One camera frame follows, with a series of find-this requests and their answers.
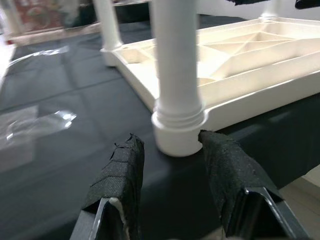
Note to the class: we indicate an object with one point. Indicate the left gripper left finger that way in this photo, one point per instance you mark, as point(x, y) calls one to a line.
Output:
point(122, 180)

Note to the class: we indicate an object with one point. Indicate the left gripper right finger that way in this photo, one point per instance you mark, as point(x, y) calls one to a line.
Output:
point(235, 175)

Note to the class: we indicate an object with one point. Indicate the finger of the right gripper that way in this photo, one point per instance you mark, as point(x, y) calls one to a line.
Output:
point(245, 2)
point(307, 3)

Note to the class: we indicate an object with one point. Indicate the white plastic table leg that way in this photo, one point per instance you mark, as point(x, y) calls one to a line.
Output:
point(107, 25)
point(177, 62)
point(272, 7)

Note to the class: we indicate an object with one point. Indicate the white plastic children table top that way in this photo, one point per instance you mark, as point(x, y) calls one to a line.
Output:
point(250, 70)

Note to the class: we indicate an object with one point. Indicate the flat clear tape patch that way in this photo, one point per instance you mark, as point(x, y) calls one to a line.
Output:
point(30, 130)

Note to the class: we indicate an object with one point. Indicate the black bag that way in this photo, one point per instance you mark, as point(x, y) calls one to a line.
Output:
point(80, 12)

